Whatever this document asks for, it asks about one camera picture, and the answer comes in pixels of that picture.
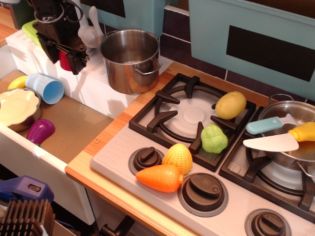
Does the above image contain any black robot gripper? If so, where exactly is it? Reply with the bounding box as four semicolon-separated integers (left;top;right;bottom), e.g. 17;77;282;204
31;0;89;75

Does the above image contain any red toy sweet potato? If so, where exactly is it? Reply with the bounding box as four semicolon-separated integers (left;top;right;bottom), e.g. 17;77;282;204
59;51;72;71

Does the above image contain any tall steel pot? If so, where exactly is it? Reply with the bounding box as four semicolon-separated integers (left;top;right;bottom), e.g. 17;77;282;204
100;29;161;94

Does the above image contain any yellow toy potato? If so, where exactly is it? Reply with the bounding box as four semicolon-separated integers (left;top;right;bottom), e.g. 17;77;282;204
215;91;247;119

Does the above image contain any white toy faucet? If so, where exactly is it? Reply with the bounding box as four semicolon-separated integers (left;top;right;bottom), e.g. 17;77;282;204
78;6;104;56

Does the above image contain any light blue plastic cup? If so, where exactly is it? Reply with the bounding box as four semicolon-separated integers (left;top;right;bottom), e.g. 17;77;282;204
26;73;64;105

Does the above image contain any green plastic cutting board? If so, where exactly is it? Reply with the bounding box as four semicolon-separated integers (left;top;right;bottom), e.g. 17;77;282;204
22;20;42;48

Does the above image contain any yellow toy lemon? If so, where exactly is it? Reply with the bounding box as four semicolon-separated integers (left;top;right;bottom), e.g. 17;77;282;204
7;75;28;90

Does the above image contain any white sink basin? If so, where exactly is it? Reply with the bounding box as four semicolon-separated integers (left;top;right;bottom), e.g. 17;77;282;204
0;31;135;226

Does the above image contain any cream scalloped plate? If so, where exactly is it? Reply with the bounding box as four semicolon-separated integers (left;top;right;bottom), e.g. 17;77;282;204
0;88;40;127

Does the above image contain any steel bowl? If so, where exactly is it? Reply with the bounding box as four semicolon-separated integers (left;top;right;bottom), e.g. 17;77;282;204
0;88;42;132

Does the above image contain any purple toy eggplant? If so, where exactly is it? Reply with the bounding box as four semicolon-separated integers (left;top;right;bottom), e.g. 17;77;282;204
26;119;56;146

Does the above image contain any teal cabinet door left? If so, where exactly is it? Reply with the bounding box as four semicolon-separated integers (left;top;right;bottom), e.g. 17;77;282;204
81;0;178;38

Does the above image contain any teal cabinet door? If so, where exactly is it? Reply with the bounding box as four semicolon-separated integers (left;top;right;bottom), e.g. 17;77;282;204
189;0;315;100
81;0;178;38

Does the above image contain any left black stove knob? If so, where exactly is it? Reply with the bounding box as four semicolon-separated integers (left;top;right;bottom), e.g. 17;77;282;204
128;147;164;175

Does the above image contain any black stove knob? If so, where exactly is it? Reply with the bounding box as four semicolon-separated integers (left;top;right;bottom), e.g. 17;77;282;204
128;147;164;175
245;208;292;236
177;173;229;217

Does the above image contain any blue clamp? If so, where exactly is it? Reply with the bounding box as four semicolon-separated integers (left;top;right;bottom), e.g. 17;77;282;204
0;175;55;203

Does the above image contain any yellow toy corn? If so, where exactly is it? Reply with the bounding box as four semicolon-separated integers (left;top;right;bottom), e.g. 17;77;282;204
162;144;193;175

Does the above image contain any left black burner grate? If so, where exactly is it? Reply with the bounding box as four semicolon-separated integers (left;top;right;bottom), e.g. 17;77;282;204
129;74;256;172

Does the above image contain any black burner grate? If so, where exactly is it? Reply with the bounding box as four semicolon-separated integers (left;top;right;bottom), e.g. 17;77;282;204
218;106;315;224
129;74;256;172

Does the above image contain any orange toy carrot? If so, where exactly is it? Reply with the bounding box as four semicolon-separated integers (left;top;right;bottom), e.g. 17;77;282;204
135;164;184;193

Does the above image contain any dark ribbed heat sink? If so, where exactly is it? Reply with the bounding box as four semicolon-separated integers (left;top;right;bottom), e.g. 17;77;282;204
0;200;55;236

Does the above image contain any grey toy stove top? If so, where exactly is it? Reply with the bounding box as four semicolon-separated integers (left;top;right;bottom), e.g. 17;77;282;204
90;73;315;236

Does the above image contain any green toy lettuce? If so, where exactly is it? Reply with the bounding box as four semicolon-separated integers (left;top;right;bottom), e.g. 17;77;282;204
201;123;228;154

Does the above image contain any middle black stove knob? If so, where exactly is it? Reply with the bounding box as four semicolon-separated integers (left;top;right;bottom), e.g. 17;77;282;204
177;173;229;217

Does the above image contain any right black burner grate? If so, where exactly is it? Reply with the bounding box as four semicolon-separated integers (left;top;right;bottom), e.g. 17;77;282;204
218;106;315;224

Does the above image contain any teal cabinet door right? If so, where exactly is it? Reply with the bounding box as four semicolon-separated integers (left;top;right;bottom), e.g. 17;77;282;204
189;0;315;100

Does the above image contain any steel saucepan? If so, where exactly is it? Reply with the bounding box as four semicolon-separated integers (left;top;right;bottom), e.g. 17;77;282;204
257;93;315;178

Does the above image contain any right black stove knob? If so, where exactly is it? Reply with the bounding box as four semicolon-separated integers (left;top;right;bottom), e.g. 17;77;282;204
245;208;292;236

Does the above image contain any black oven door handle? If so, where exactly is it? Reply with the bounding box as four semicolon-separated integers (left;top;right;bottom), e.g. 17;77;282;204
99;216;135;236

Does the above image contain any blue handled toy spatula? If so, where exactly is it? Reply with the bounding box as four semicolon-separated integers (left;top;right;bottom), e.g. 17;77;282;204
246;114;299;135

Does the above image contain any white toy knife yellow handle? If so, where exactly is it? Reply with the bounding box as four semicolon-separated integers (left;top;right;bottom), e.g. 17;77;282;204
243;121;315;152

